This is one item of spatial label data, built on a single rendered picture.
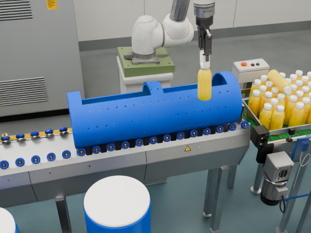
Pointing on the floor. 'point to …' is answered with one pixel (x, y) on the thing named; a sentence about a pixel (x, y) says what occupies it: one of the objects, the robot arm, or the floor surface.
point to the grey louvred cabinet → (38, 58)
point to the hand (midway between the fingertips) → (204, 59)
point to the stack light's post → (306, 216)
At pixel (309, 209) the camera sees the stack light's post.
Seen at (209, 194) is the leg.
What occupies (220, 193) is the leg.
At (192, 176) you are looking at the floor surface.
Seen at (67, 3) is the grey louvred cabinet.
